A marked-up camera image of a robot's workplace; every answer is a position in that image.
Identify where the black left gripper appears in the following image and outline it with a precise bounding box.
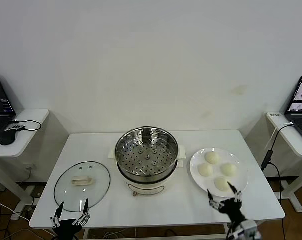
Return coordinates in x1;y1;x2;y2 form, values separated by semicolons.
50;198;91;238

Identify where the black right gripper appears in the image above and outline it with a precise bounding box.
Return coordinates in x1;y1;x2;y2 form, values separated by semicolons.
206;181;248;224

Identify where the white steamed baozi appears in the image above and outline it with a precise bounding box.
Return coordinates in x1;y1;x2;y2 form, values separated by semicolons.
204;151;221;166
197;163;214;177
220;163;238;177
213;176;232;193

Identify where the round glass pot lid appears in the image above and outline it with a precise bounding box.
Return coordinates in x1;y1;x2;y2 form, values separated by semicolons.
53;160;112;213

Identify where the stainless steel steamer basket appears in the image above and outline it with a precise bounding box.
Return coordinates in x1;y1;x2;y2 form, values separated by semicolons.
108;126;187;179

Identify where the white round plate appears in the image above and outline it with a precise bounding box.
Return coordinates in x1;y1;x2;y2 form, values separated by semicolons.
189;147;249;198

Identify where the cream electric cooking pot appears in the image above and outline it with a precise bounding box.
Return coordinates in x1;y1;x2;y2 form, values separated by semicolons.
115;159;185;198

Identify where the white side table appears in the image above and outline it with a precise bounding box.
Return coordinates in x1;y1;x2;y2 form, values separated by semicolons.
266;111;302;213
0;108;51;205

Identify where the black computer mouse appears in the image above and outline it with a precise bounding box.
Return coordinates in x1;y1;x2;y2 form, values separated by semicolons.
0;130;18;146

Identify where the white table frame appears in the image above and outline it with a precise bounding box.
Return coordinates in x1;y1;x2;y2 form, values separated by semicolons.
47;221;267;240

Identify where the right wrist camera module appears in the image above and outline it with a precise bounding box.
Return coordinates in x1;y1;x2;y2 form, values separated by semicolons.
225;219;262;240

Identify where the black cable with adapter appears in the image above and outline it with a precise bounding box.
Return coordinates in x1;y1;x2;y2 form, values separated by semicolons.
261;124;296;201

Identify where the white flat cable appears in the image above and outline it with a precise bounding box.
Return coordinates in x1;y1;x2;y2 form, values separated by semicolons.
265;121;295;150

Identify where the black usb hub with cable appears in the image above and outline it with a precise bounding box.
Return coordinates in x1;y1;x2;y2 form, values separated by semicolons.
4;119;43;133

